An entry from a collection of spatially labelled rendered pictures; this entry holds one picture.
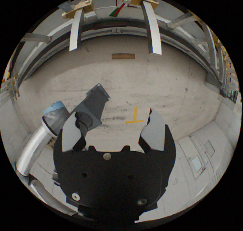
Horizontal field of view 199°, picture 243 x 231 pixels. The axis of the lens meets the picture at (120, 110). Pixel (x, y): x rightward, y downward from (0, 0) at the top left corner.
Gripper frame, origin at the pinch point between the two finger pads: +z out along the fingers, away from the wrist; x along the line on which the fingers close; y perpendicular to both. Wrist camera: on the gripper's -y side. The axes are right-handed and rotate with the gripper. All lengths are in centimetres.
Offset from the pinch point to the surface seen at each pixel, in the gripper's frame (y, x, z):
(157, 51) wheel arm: -12.9, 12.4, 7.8
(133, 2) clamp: -39.4, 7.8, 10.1
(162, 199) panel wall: 224, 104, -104
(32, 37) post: -40, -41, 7
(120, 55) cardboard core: -28, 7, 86
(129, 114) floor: 68, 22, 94
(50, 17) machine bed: -62, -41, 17
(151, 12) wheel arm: -30.4, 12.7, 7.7
